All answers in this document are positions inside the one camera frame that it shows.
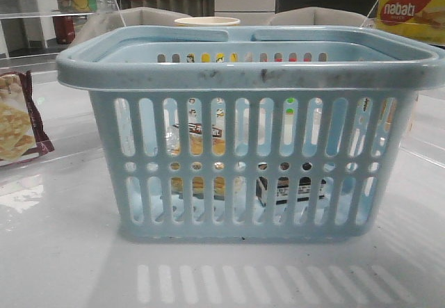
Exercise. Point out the brown cracker snack bag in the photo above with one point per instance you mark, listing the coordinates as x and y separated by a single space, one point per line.
22 131

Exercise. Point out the clear acrylic shelf left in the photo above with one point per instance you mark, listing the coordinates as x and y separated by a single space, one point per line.
12 9

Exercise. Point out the dark tissue pack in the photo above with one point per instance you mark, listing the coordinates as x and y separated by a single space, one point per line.
282 190

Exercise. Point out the packaged bread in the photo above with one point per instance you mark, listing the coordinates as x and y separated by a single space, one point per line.
187 165

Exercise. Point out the cream paper cup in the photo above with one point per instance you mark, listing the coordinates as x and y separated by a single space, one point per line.
211 21

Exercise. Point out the yellow Nabati wafer box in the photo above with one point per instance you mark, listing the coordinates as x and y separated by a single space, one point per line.
421 20

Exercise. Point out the basket rear handle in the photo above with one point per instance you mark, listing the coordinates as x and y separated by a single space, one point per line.
280 44

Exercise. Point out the grey armchair left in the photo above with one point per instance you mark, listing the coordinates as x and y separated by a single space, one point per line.
102 23

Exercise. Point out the light blue plastic basket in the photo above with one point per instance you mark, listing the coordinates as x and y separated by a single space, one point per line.
348 136

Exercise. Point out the grey armchair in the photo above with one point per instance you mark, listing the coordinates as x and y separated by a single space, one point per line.
318 16
102 23

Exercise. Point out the grey armchair right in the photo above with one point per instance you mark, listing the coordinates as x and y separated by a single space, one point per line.
318 16

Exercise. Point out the red fire extinguisher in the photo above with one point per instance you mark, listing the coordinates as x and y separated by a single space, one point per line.
64 29

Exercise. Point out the basket front handle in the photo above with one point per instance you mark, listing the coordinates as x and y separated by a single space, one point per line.
81 67

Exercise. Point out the basket handle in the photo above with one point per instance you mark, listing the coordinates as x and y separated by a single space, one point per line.
280 44
81 67

